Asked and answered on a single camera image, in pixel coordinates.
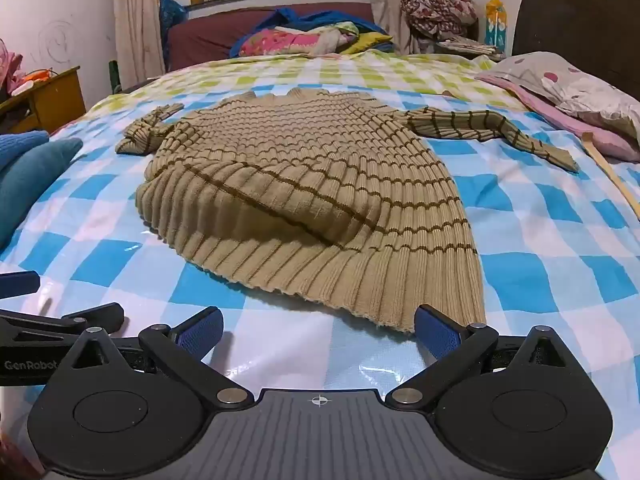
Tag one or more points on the pink floral quilt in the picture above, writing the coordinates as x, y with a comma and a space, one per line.
270, 42

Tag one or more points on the floral cloth bundle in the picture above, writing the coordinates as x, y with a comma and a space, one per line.
435, 10

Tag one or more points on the dark wooden headboard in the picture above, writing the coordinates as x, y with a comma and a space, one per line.
575, 15

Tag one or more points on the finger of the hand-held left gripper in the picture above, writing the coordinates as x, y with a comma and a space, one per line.
17, 284
100, 317

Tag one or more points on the stack of folded papers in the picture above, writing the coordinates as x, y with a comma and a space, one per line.
470, 47

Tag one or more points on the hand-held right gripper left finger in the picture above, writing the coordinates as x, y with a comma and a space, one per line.
202, 332

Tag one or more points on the orange toy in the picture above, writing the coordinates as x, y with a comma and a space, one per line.
37, 76

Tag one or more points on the dark green object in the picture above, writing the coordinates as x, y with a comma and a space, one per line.
115, 77

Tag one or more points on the blue floral cloth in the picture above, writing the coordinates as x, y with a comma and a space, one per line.
170, 15

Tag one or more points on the tan striped knit sweater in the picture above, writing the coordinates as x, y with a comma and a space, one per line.
300, 185

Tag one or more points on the yellow cloth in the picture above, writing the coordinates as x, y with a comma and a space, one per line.
367, 40

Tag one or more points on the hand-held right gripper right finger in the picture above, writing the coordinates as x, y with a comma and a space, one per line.
437, 332

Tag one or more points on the pink pillow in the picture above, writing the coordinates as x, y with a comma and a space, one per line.
605, 142

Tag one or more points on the thin wooden stick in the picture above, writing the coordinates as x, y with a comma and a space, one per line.
607, 170

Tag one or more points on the checkered plastic bed cover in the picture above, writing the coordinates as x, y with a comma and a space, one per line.
550, 260

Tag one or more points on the person's left hand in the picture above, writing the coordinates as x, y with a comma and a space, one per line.
30, 170

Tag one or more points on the pale patterned cloth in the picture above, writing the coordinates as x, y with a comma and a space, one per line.
330, 37

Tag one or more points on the pile of colourful bedding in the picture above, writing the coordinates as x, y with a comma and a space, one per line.
295, 15

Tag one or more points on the yellow and blue carton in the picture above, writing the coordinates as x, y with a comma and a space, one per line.
496, 25

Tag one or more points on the pink lace-edged floral cloth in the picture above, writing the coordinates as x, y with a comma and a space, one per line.
7, 67

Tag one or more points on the grey dotted pillow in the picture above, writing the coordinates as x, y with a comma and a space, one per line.
565, 80

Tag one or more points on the maroon sofa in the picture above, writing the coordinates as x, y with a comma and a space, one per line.
210, 35

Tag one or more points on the wooden side cabinet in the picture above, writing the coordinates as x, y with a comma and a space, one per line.
55, 100

